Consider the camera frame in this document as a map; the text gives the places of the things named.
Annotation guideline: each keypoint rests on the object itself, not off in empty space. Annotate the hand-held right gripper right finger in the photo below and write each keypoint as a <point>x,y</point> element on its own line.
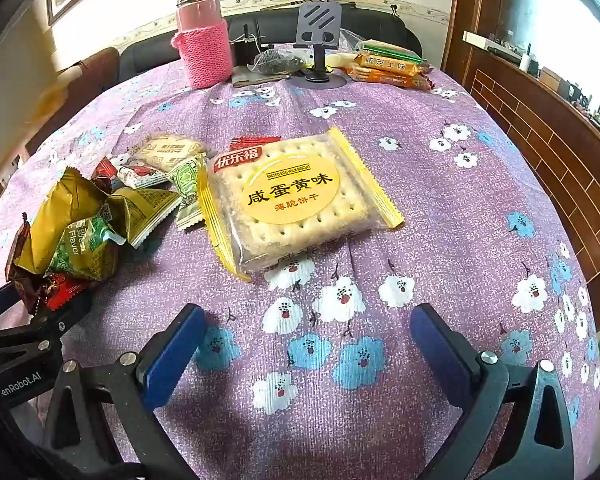
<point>437,355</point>

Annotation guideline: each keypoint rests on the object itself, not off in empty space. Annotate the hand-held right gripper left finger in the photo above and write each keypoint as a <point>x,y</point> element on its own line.
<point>177,355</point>

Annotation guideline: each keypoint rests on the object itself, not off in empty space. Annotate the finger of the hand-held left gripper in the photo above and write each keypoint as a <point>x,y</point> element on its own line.
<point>0,305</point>
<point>62,320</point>

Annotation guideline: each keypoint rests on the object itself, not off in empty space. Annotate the dark red candy packet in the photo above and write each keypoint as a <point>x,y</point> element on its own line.
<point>65,289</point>

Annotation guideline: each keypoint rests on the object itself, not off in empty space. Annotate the green snack packet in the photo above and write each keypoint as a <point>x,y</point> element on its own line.
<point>82,250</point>

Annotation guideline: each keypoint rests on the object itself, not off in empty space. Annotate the large gold snack packet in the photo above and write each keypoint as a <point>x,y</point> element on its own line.
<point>62,200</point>

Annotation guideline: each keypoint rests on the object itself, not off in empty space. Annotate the small gold snack packet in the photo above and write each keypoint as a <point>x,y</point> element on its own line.
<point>145,210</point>

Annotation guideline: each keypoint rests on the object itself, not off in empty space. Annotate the small red candy packet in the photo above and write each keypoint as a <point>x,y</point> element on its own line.
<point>102,170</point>

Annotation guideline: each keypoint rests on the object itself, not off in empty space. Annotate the green white candy packet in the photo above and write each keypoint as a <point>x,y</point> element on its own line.
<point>187,182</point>

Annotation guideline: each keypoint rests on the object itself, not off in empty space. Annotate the purple floral tablecloth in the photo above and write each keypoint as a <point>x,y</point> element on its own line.
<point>430,210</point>

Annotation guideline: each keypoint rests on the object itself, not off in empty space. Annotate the white red candy packet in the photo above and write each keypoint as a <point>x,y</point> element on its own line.
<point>142,175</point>

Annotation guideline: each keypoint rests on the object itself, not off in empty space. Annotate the large yellow cracker packet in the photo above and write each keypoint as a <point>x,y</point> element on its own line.
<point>290,195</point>

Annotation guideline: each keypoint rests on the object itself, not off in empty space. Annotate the beige biscuit packet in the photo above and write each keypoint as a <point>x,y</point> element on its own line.
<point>167,151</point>

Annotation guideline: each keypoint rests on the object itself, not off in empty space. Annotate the wooden cabinet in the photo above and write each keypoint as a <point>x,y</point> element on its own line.
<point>540,135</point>

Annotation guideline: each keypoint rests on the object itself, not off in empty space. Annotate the brown armchair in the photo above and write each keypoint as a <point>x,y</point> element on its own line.
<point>100,67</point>

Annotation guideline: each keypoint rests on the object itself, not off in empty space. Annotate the black leather sofa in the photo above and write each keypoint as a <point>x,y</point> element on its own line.
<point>145,60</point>

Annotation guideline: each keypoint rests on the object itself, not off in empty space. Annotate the orange cracker packet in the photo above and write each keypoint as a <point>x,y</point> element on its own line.
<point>385,80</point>
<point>387,64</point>

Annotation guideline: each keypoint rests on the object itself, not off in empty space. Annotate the pink bottle with knitted sleeve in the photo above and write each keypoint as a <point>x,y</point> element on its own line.
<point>202,55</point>

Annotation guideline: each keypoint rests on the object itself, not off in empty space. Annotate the white bottle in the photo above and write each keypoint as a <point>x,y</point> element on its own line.
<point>524,60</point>

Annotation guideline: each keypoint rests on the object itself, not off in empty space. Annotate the clear plastic bag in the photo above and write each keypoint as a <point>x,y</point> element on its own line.
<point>275,62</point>

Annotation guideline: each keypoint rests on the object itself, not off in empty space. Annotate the small black box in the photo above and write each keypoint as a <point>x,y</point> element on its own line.
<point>242,52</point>

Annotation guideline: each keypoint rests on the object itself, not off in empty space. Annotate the green yellow cracker packet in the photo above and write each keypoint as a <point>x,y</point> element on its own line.
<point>380,49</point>

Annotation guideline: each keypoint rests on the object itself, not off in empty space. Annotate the pale yellow packet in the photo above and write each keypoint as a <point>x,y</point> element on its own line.
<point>337,60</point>

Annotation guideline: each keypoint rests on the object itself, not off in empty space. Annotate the grey phone stand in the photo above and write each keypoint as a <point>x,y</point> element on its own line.
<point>317,20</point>

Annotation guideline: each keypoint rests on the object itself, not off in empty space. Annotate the wooden door frame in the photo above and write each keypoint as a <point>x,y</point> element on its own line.
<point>467,10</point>

